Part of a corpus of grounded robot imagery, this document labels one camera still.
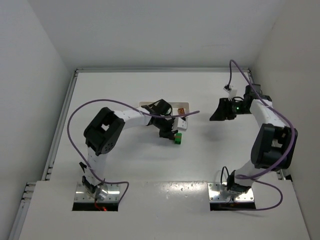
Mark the brown square lego plate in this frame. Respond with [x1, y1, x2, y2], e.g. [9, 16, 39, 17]
[177, 108, 186, 115]

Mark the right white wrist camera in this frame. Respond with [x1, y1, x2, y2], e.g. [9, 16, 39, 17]
[223, 84, 238, 100]

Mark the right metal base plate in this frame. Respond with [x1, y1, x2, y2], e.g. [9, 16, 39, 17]
[207, 182, 255, 204]

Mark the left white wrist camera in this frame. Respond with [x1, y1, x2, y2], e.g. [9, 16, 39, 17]
[176, 117, 188, 131]

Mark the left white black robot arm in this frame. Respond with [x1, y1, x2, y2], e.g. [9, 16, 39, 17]
[81, 99, 178, 195]

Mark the green lego brick pair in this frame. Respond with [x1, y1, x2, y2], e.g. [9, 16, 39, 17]
[173, 132, 183, 145]

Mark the white three-compartment tray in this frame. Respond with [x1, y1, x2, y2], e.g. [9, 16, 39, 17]
[137, 99, 191, 118]

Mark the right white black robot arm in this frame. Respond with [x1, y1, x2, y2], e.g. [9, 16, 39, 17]
[210, 84, 298, 195]

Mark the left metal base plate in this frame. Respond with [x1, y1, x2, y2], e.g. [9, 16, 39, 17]
[74, 183, 120, 204]

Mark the metal base plate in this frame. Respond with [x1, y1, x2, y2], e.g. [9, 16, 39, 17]
[207, 182, 255, 204]
[74, 183, 120, 204]

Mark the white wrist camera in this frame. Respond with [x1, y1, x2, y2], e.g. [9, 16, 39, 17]
[223, 84, 238, 100]
[176, 117, 188, 131]

